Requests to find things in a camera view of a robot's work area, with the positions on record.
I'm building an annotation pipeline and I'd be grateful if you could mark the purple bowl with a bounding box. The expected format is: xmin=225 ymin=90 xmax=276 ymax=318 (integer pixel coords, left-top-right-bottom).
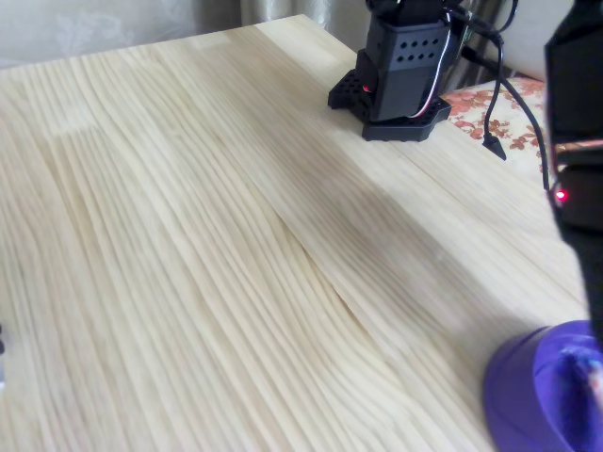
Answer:
xmin=482 ymin=319 xmax=603 ymax=452

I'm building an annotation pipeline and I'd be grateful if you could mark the floral patterned cloth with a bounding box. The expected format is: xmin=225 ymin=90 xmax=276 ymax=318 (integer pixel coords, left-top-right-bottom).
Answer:
xmin=445 ymin=77 xmax=550 ymax=170

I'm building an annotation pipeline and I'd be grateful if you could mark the beige folded curtain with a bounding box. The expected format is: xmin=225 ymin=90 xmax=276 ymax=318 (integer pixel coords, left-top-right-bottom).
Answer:
xmin=239 ymin=0 xmax=373 ymax=53

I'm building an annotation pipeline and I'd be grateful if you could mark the white lace curtain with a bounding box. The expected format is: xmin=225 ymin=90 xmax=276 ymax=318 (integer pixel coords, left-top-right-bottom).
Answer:
xmin=0 ymin=0 xmax=246 ymax=71

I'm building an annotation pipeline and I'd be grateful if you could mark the thin black cable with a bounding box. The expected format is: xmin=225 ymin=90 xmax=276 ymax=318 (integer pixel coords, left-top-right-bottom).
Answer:
xmin=497 ymin=74 xmax=552 ymax=192

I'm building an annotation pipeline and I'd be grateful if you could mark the black cable with plug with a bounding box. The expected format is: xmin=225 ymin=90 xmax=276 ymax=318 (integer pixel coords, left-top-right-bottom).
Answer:
xmin=481 ymin=27 xmax=509 ymax=162

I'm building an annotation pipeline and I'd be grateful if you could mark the white base wire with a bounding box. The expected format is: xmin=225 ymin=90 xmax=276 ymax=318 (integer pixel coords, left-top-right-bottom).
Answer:
xmin=410 ymin=18 xmax=452 ymax=119

